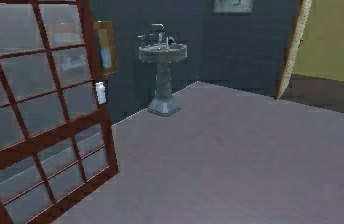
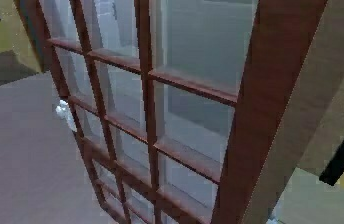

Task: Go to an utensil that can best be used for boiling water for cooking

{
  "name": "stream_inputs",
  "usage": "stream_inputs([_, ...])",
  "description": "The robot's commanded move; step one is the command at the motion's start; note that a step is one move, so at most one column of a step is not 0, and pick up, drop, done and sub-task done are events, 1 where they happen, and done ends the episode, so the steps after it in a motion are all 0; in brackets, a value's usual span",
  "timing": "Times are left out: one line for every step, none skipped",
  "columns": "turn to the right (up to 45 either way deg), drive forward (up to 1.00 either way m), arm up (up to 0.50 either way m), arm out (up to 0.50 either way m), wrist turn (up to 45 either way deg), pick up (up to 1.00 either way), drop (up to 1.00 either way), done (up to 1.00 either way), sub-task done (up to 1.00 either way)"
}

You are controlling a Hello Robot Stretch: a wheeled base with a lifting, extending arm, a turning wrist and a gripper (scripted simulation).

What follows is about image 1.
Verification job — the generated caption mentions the chrome sink faucet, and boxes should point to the chrome sink faucet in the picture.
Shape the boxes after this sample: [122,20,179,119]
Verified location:
[137,22,176,48]

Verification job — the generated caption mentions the red-brown glass-paned door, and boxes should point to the red-brown glass-paned door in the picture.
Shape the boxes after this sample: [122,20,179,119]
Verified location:
[0,0,120,224]

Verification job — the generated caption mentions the grey pedestal sink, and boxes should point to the grey pedestal sink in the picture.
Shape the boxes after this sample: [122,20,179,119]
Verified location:
[138,42,188,118]

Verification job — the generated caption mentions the white light switch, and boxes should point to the white light switch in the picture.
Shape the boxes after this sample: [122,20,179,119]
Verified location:
[95,81,108,105]

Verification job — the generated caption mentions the brown framed wall picture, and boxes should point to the brown framed wall picture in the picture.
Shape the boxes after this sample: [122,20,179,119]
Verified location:
[93,20,118,78]

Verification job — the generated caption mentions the grey framed wall picture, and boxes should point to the grey framed wall picture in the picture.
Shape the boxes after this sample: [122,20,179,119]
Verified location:
[212,0,254,15]

